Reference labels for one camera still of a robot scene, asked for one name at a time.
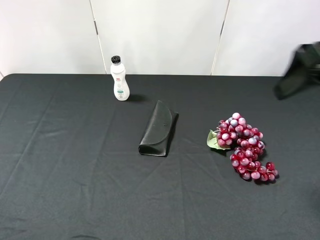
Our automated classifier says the white plastic bottle black cap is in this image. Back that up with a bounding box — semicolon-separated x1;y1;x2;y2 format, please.
110;55;130;101

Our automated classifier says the black glasses case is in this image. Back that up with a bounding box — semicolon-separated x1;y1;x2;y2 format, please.
138;100;179;157

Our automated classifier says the red artificial grape bunch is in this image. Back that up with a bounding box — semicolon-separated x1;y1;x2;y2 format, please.
206;112;279;183

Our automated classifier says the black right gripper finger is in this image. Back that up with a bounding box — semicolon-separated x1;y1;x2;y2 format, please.
273;43;320;100

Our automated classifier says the black tablecloth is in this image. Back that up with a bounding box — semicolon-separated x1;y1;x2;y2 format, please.
0;74;320;240

